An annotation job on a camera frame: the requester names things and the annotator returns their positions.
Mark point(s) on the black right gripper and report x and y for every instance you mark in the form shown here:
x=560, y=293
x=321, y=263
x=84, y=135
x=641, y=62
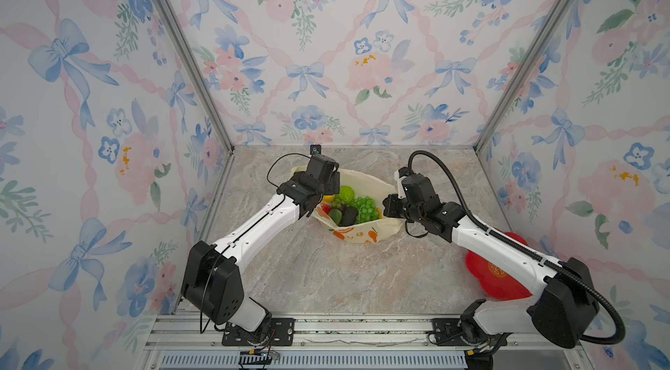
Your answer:
x=389, y=205

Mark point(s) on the yellow printed plastic bag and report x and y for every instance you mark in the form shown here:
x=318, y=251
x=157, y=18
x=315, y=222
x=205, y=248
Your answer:
x=367, y=233

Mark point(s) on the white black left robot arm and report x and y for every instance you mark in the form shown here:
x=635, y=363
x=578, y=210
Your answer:
x=213, y=276

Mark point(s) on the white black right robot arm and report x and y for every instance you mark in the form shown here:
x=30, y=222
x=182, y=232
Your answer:
x=556, y=308

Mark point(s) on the green grape bunch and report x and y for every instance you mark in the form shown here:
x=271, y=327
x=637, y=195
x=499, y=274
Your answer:
x=367, y=210

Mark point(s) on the dark avocado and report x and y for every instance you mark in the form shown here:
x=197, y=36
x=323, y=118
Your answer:
x=349, y=217

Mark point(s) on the green ribbed fruit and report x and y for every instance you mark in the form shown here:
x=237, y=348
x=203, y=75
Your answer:
x=347, y=195

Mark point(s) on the red flower-shaped plate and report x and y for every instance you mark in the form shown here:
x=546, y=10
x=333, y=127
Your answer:
x=495, y=282

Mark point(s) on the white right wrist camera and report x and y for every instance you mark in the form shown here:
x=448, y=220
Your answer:
x=400, y=175

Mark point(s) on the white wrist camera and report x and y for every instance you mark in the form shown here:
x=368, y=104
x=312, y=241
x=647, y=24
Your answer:
x=400, y=175
x=315, y=149

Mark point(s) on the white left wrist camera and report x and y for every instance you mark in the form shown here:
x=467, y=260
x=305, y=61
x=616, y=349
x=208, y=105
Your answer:
x=315, y=149

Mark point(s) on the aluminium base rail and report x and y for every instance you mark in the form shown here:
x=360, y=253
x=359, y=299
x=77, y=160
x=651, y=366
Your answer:
x=345, y=341

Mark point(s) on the aluminium corner post right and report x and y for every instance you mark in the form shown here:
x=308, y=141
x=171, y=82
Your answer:
x=557, y=11

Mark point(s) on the aluminium corner post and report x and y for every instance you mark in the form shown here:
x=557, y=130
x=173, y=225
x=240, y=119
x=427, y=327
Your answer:
x=557, y=11
x=180, y=42

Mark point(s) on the aluminium corner post left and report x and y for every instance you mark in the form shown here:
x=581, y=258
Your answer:
x=180, y=42

